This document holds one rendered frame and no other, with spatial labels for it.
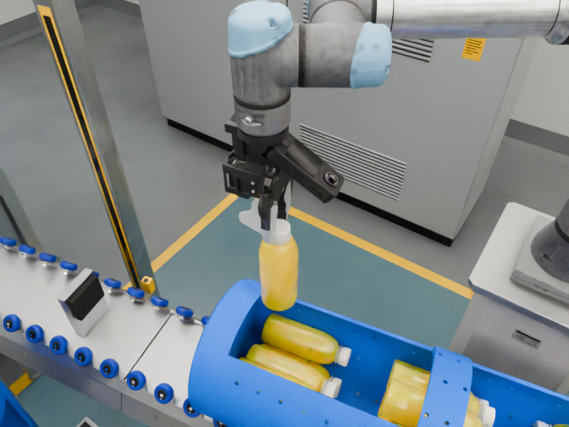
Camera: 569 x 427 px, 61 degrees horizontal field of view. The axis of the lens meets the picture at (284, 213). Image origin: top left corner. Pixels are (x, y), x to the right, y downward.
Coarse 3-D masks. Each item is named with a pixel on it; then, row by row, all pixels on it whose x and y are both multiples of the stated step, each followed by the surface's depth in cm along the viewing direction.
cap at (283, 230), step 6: (276, 222) 80; (282, 222) 80; (288, 222) 80; (276, 228) 79; (282, 228) 79; (288, 228) 79; (276, 234) 78; (282, 234) 78; (288, 234) 79; (276, 240) 79; (282, 240) 79
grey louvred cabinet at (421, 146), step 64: (192, 0) 266; (256, 0) 242; (192, 64) 297; (448, 64) 206; (512, 64) 191; (192, 128) 334; (320, 128) 267; (384, 128) 243; (448, 128) 223; (384, 192) 268; (448, 192) 244
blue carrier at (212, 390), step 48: (240, 288) 97; (240, 336) 109; (336, 336) 108; (384, 336) 100; (192, 384) 90; (240, 384) 86; (288, 384) 84; (384, 384) 106; (432, 384) 81; (480, 384) 98; (528, 384) 91
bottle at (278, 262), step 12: (288, 240) 80; (264, 252) 81; (276, 252) 80; (288, 252) 80; (264, 264) 82; (276, 264) 81; (288, 264) 81; (264, 276) 84; (276, 276) 83; (288, 276) 84; (264, 288) 87; (276, 288) 85; (288, 288) 86; (264, 300) 90; (276, 300) 88; (288, 300) 88
